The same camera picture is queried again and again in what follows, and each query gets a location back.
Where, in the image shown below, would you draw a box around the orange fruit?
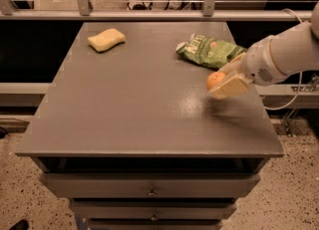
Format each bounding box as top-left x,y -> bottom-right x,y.
205,72 -> 225,91

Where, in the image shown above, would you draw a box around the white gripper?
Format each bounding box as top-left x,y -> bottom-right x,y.
208,36 -> 287,100

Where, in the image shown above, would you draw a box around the green jalapeno chip bag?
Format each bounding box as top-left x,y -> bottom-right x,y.
176,34 -> 247,70

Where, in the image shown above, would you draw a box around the yellow sponge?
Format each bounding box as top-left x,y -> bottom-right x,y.
88,28 -> 126,53

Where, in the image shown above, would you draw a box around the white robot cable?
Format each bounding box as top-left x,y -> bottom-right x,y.
263,7 -> 305,112

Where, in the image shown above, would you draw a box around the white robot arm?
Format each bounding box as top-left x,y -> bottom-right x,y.
206,3 -> 319,100

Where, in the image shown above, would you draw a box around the metal railing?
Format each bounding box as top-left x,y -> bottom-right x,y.
0,0 -> 319,22

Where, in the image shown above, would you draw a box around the grey drawer cabinet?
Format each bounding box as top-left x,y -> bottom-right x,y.
17,22 -> 283,230

